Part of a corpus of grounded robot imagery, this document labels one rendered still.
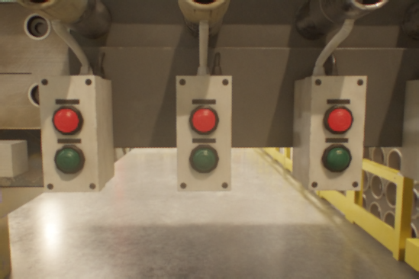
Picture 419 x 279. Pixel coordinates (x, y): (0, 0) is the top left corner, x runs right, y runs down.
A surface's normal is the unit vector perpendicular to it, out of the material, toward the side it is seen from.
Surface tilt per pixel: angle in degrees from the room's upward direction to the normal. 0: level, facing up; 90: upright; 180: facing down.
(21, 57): 90
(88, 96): 90
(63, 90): 90
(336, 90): 90
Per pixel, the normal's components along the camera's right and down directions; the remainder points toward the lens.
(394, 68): 0.03, 0.11
